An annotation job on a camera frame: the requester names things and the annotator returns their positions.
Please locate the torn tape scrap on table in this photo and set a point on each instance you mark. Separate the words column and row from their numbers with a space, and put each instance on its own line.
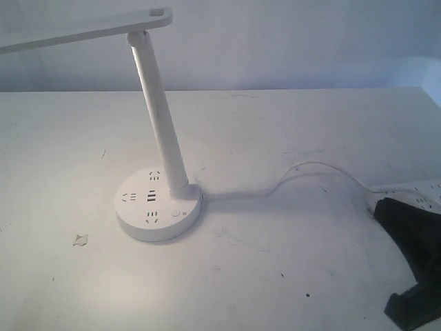
column 81, row 240

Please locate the white power strip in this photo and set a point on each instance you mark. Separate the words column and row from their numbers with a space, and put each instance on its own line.
column 424, row 195

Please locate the black angled gripper finger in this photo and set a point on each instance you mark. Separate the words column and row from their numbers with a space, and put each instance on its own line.
column 416, row 232

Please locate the white desk lamp with sockets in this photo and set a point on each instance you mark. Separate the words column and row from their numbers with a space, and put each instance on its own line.
column 155, row 204

